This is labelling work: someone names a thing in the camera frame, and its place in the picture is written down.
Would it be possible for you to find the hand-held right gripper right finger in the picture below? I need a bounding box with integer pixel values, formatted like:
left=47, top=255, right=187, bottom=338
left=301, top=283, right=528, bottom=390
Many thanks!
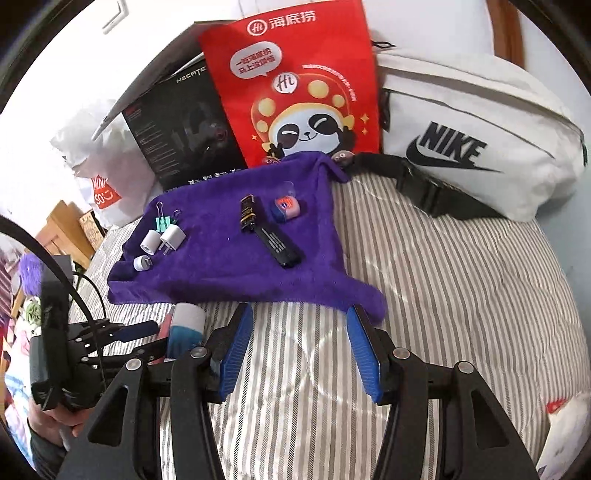
left=346, top=305, right=541, bottom=480

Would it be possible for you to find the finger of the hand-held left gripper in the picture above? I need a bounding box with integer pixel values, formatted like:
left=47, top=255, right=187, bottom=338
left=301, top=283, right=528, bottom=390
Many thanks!
left=88, top=340, right=168, bottom=368
left=69, top=320, right=161, bottom=345

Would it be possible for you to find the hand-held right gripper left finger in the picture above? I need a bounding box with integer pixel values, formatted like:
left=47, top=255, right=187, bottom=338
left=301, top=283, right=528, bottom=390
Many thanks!
left=58, top=303, right=254, bottom=480

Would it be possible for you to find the pink tube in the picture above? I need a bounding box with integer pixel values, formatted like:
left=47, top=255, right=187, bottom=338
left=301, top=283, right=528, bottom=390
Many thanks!
left=157, top=307, right=176, bottom=346

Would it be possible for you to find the white and blue bottle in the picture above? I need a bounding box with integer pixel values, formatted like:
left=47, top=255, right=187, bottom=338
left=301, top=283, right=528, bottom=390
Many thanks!
left=165, top=302, right=207, bottom=363

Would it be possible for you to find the white charger plug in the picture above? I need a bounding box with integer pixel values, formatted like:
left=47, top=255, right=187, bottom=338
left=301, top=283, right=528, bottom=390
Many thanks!
left=159, top=224, right=185, bottom=254

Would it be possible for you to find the long black stick white print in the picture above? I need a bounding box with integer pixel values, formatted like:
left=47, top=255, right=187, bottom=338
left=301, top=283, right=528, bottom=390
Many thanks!
left=252, top=226, right=303, bottom=269

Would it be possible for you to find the black and yellow battery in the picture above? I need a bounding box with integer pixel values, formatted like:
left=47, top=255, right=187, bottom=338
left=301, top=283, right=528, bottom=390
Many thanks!
left=239, top=195, right=264, bottom=233

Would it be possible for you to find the person's left forearm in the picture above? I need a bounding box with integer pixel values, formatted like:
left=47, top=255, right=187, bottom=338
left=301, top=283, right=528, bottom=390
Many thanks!
left=28, top=427, right=71, bottom=480

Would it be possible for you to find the person's left hand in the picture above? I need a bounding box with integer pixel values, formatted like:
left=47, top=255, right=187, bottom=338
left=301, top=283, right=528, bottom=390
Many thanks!
left=28, top=397, right=100, bottom=452

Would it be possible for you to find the colourful printed cloth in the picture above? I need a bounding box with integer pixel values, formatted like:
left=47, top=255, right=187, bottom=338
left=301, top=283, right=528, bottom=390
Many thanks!
left=0, top=249, right=33, bottom=416

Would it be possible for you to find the purple towel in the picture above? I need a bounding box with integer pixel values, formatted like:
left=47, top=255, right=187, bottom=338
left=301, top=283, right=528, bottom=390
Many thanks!
left=107, top=152, right=387, bottom=324

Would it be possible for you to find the purple fluffy object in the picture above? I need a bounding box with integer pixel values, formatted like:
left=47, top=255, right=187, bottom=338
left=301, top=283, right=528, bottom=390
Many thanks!
left=18, top=255, right=44, bottom=296

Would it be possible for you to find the striped bed sheet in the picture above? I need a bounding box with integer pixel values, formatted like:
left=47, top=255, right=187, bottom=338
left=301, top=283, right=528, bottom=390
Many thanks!
left=78, top=175, right=583, bottom=480

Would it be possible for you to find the teal binder clip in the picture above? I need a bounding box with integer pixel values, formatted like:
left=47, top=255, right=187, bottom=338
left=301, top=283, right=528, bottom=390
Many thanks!
left=154, top=202, right=183, bottom=233

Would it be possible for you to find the brown patterned notebook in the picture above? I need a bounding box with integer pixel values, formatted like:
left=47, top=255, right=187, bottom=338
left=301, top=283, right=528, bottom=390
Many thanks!
left=79, top=210, right=105, bottom=250

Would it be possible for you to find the wooden furniture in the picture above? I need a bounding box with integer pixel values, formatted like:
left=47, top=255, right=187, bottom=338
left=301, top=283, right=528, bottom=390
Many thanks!
left=34, top=200, right=98, bottom=271

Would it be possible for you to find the white shopping bag orange logo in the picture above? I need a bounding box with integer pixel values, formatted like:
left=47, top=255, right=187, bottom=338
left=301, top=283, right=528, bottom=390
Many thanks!
left=50, top=99, right=162, bottom=229

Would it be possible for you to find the black headset box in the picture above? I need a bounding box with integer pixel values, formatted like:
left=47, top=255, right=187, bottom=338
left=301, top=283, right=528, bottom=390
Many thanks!
left=91, top=21, right=247, bottom=191

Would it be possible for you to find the white cloth red mark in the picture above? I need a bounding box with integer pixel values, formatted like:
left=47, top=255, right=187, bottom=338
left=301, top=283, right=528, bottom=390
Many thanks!
left=536, top=392, right=591, bottom=480

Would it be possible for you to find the red panda paper bag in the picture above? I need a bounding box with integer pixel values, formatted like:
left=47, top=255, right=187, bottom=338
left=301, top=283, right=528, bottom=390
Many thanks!
left=198, top=0, right=384, bottom=169

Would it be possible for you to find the white pillow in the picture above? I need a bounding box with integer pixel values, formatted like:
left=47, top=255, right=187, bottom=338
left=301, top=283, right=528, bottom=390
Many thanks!
left=365, top=0, right=495, bottom=56

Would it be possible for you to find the wooden headboard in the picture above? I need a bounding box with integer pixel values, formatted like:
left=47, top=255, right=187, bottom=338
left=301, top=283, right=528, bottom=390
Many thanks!
left=489, top=0, right=525, bottom=61

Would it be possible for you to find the black cable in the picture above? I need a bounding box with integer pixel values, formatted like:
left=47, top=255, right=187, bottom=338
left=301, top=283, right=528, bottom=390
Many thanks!
left=0, top=216, right=112, bottom=325

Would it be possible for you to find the white waist bag black strap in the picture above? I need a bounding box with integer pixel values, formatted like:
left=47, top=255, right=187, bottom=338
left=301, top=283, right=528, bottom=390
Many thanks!
left=351, top=41, right=591, bottom=222

